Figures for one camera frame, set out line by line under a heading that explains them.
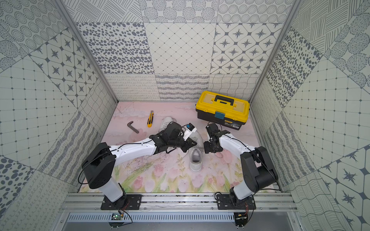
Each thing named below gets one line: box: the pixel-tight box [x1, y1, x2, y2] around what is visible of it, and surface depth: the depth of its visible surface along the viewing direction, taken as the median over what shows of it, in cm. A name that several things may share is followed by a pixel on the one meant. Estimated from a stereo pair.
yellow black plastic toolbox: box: [195, 90, 251, 131], surface depth 99 cm
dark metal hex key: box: [127, 120, 140, 134], surface depth 106 cm
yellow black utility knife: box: [146, 110, 155, 128], surface depth 109 cm
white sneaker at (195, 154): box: [187, 129, 204, 173], surface depth 84 cm
